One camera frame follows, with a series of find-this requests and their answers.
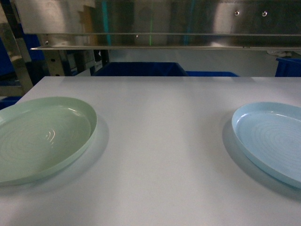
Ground blue bin centre right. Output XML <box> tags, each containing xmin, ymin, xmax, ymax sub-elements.
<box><xmin>186</xmin><ymin>71</ymin><xmax>238</xmax><ymax>77</ymax></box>

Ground blue bin behind table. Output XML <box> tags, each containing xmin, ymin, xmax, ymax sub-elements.
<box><xmin>92</xmin><ymin>62</ymin><xmax>188</xmax><ymax>77</ymax></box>

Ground light green plate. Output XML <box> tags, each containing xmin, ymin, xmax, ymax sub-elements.
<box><xmin>0</xmin><ymin>97</ymin><xmax>98</xmax><ymax>186</ymax></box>

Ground light blue plate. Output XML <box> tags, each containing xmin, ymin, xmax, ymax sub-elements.
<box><xmin>231</xmin><ymin>102</ymin><xmax>301</xmax><ymax>188</ymax></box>

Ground stainless steel shelf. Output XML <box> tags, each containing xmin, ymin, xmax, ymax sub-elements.
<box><xmin>14</xmin><ymin>0</ymin><xmax>301</xmax><ymax>50</ymax></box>

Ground blue bin far right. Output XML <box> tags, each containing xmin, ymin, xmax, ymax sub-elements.
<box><xmin>275</xmin><ymin>58</ymin><xmax>301</xmax><ymax>77</ymax></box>

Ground steel rack upright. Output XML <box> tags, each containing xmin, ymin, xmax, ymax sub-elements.
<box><xmin>0</xmin><ymin>3</ymin><xmax>33</xmax><ymax>97</ymax></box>

